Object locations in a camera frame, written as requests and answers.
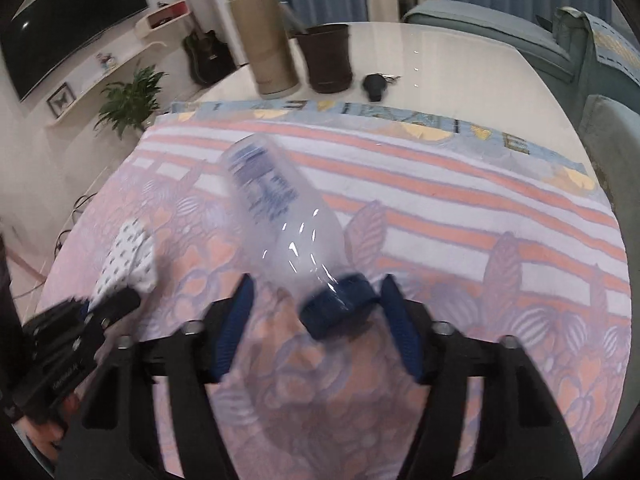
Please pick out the blue white milk carton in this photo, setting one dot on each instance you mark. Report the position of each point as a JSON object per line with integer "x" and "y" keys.
{"x": 130, "y": 262}

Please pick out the dark brown cup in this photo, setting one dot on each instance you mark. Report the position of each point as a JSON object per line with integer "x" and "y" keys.
{"x": 325, "y": 50}

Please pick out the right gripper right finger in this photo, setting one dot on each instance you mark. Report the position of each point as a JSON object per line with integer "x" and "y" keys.
{"x": 522, "y": 433}

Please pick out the black guitar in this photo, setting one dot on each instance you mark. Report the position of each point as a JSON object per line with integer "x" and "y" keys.
{"x": 210, "y": 59}

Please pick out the white wall shelf unit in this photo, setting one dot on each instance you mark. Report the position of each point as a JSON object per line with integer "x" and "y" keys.
{"x": 153, "y": 38}

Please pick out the green potted plant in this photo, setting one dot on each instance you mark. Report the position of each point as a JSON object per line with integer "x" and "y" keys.
{"x": 129, "y": 105}

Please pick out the black television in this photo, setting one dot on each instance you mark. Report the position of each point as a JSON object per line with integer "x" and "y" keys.
{"x": 46, "y": 32}

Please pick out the butterfly photo frame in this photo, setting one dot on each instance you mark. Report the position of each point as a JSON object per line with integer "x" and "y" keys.
{"x": 61, "y": 100}

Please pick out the clear plastic water bottle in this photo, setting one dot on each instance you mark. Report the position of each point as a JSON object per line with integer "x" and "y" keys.
{"x": 294, "y": 239}

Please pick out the person's left hand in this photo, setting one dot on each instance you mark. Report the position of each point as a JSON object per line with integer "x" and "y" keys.
{"x": 46, "y": 438}

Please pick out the white coffee table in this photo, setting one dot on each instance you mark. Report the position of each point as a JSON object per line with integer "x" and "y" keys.
{"x": 500, "y": 102}

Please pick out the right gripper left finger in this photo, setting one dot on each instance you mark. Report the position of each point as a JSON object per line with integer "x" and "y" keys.
{"x": 114, "y": 434}

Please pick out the tall brown thermos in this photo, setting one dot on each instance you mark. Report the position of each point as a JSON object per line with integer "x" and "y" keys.
{"x": 265, "y": 43}

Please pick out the blue sofa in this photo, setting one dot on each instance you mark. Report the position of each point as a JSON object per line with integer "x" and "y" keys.
{"x": 591, "y": 69}

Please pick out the black car key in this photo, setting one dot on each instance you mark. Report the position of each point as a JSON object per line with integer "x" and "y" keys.
{"x": 375, "y": 85}

